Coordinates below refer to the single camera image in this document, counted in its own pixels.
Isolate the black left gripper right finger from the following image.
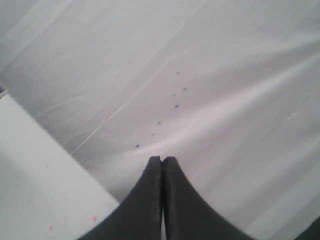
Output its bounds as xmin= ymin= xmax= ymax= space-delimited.
xmin=162 ymin=156 xmax=252 ymax=240

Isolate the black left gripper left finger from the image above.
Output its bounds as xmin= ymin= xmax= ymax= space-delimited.
xmin=81 ymin=156 xmax=163 ymax=240

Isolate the white backdrop sheet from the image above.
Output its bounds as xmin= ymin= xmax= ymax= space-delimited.
xmin=0 ymin=0 xmax=320 ymax=240

